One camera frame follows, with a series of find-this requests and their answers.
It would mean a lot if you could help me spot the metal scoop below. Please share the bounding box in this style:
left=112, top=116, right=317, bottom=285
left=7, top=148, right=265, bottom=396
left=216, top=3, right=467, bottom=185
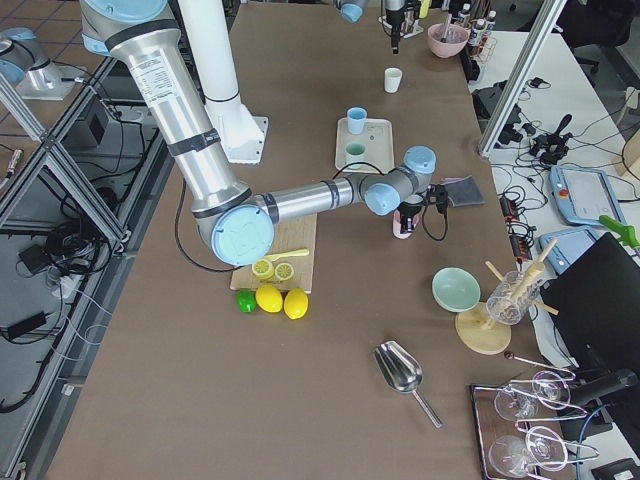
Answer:
left=374, top=340, right=443, bottom=429

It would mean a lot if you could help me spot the beige rabbit tray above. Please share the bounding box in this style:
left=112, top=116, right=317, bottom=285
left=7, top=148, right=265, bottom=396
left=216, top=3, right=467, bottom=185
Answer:
left=334, top=117, right=395, bottom=173

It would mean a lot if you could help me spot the wooden cutting board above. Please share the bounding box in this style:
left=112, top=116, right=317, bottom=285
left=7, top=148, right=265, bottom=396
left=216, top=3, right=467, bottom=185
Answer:
left=229, top=213, right=318, bottom=295

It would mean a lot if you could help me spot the green lime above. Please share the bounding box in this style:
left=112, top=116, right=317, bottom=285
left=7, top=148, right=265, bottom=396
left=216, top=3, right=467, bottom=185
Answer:
left=235, top=289, right=258, bottom=313

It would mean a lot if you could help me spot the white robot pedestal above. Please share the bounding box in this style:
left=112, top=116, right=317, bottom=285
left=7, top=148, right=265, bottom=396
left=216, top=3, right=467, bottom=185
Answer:
left=179, top=0, right=269, bottom=165

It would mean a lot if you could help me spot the yellow lemon lower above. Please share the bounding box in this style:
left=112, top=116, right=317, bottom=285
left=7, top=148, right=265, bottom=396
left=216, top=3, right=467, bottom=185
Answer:
left=284, top=288, right=309, bottom=320

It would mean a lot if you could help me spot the lemon slice lower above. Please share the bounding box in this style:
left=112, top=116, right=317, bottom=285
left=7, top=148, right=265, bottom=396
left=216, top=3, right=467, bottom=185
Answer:
left=274, top=262, right=295, bottom=282

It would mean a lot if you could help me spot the blue teach pendant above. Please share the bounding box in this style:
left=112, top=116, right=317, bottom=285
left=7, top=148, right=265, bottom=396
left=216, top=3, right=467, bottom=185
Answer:
left=549, top=165, right=626, bottom=226

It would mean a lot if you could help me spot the cream plastic cup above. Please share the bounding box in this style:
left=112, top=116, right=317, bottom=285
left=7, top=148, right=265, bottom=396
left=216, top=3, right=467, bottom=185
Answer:
left=384, top=67, right=403, bottom=94

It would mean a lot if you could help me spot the clear glass on stand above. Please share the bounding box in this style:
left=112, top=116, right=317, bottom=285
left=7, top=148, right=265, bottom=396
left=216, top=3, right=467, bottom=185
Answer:
left=486, top=271, right=542, bottom=325

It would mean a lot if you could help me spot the lemon slice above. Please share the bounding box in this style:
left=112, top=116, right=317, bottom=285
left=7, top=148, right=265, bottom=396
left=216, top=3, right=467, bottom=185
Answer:
left=274, top=262, right=295, bottom=282
left=251, top=258, right=275, bottom=281

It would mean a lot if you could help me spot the grey folded cloth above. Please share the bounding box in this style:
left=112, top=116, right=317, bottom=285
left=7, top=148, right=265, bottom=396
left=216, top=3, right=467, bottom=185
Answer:
left=442, top=175, right=485, bottom=207

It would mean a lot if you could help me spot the black laptop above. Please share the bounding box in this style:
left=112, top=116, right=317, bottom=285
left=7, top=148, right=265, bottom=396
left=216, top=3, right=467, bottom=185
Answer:
left=542, top=233, right=639, bottom=372

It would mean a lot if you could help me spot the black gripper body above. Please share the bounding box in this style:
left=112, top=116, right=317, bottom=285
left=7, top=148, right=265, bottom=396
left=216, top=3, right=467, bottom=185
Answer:
left=398, top=185, right=449, bottom=234
left=380, top=0, right=425, bottom=38

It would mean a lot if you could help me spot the aluminium frame post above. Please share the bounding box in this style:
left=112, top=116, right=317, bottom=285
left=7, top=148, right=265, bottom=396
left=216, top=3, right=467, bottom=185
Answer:
left=478, top=0, right=566, bottom=159

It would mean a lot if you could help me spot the yellow plastic knife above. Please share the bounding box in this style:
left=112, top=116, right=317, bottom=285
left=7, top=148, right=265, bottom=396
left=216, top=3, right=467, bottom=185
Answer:
left=264, top=248, right=310, bottom=262

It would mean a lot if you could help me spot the wooden cup stand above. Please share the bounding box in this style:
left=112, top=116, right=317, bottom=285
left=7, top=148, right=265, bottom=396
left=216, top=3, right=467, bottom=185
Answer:
left=455, top=239, right=559, bottom=355

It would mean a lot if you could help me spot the lemon slice upper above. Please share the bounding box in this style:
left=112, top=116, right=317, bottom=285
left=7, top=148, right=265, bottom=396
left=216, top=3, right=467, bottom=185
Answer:
left=251, top=258, right=275, bottom=281

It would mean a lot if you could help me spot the wine glass upper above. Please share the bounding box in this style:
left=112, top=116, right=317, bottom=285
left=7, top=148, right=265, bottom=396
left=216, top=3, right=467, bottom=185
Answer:
left=494, top=370, right=570, bottom=421

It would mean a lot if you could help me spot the yellow lemon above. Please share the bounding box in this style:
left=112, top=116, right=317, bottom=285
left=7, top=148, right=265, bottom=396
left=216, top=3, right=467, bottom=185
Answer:
left=284, top=288, right=309, bottom=320
left=255, top=284, right=284, bottom=313

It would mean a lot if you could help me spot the blue plastic cup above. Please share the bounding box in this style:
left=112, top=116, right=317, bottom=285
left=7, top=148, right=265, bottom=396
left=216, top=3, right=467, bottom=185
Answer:
left=346, top=107, right=368, bottom=135

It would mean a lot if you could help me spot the wine glass lower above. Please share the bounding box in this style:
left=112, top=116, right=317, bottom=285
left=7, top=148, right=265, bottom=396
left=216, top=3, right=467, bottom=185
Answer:
left=488, top=426, right=569, bottom=479

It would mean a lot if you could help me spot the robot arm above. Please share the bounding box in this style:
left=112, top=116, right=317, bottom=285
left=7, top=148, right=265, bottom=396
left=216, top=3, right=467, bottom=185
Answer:
left=80, top=1, right=436, bottom=266
left=333, top=0, right=431, bottom=54

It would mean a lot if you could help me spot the pink plastic cup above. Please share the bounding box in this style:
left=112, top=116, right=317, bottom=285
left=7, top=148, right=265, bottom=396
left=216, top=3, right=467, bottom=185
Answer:
left=392, top=210, right=419, bottom=240

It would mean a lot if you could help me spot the pink bowl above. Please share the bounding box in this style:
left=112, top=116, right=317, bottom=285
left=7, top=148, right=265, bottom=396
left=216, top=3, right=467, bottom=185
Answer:
left=427, top=23, right=469, bottom=58

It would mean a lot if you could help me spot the yellow lemon upper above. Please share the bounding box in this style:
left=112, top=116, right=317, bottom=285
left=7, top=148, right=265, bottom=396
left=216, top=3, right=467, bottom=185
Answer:
left=255, top=284, right=284, bottom=313

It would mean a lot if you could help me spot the green bowl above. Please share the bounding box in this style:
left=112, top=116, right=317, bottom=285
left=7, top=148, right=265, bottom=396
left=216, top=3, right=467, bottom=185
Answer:
left=432, top=267, right=481, bottom=313

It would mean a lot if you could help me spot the wine glass rack tray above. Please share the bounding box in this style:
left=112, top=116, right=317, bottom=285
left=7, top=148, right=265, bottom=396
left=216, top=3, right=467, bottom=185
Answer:
left=469, top=374, right=600, bottom=479

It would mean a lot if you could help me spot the green plastic cup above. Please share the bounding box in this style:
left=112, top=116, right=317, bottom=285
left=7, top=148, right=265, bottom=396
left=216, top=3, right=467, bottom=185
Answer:
left=344, top=142, right=366, bottom=167

